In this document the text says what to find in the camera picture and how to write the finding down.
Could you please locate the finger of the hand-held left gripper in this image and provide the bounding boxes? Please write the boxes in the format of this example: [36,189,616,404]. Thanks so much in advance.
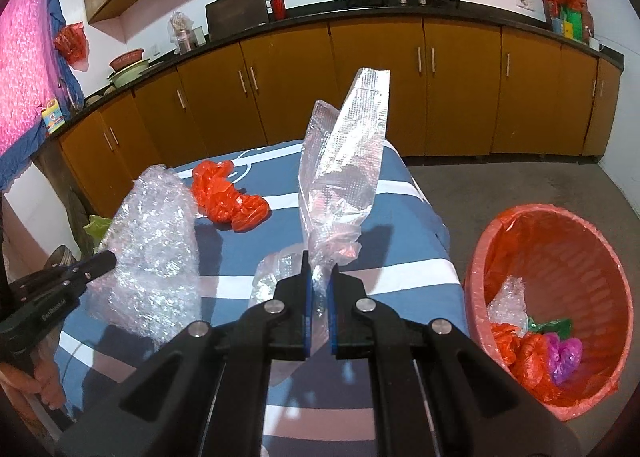
[62,251,118,290]

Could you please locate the black kitchen countertop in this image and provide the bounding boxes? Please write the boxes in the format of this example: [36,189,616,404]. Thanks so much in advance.
[55,2,626,138]

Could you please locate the person's left hand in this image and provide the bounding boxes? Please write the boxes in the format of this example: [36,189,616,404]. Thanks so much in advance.
[0,332,68,418]

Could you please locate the blue white striped cloth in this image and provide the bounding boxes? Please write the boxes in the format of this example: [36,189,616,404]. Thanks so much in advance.
[52,140,471,457]

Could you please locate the hanging red plastic bag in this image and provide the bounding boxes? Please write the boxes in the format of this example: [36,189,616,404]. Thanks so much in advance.
[54,22,90,72]

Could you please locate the large clear bubble wrap sheet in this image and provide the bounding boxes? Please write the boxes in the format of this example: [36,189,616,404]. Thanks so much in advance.
[87,163,203,353]

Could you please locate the magenta plastic bag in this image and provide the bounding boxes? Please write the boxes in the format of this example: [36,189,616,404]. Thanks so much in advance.
[546,333,583,385]

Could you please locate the green plastic bag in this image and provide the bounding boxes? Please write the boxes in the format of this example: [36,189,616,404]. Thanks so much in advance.
[527,317,573,338]

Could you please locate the gas stove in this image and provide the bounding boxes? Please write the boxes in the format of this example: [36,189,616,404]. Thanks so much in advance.
[347,0,463,8]

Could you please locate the red plastic basin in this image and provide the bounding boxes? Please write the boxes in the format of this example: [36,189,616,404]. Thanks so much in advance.
[109,50,145,72]

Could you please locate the pink curtain with blue border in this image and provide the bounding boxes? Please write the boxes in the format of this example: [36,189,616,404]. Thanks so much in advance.
[0,0,86,193]

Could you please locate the large red plastic bag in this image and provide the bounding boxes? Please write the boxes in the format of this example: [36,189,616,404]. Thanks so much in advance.
[191,160,271,233]

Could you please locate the green white basin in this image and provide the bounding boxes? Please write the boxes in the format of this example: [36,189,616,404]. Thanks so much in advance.
[109,60,151,88]

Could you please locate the red plastic waste basket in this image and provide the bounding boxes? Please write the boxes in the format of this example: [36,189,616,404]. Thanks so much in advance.
[462,204,632,422]

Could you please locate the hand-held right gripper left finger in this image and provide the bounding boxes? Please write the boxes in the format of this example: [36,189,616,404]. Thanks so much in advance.
[55,249,313,457]

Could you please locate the clear bag with jar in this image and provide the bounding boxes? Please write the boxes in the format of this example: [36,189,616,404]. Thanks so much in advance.
[168,11,196,55]

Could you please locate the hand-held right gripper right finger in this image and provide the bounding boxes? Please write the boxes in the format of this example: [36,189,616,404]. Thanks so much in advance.
[322,264,583,457]

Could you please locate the small bubble wrap piece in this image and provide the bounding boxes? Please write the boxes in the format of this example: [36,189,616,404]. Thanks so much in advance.
[486,276,531,333]

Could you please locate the wooden base cabinets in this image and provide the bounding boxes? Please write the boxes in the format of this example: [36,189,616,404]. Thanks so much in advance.
[59,17,621,218]

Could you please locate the green box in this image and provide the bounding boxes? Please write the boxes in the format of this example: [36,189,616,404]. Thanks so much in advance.
[552,4,593,43]

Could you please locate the yellow carton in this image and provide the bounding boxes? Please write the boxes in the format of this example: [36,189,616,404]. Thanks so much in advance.
[42,98,66,130]

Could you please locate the dark cutting board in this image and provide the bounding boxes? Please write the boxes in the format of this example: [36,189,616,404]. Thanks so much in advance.
[205,0,267,41]

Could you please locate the clear plastic bag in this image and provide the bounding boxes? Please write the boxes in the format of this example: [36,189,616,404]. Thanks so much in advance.
[252,67,391,310]

